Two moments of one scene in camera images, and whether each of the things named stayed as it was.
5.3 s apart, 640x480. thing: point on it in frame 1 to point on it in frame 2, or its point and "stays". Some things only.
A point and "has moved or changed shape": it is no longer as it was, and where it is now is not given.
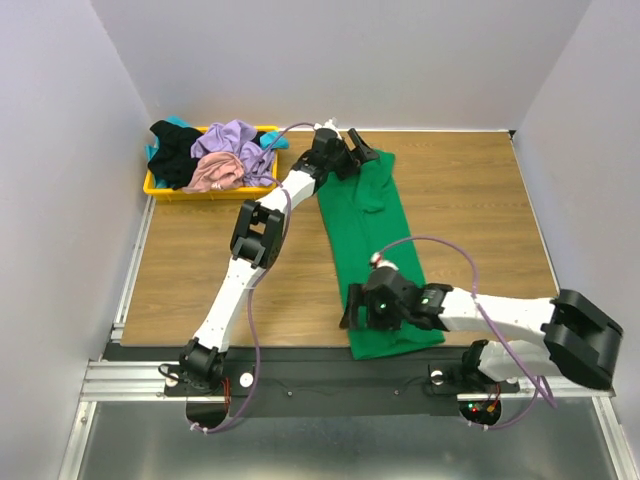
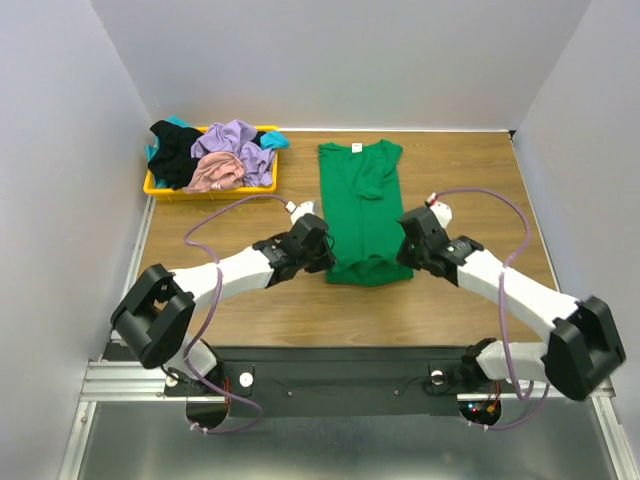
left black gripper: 351,153 to 320,248
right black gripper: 357,306 to 409,247
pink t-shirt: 220,170 stays
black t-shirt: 174,162 stays
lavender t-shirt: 238,137 stays
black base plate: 316,381 stays
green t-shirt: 370,229 has moved or changed shape
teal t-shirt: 269,141 stays
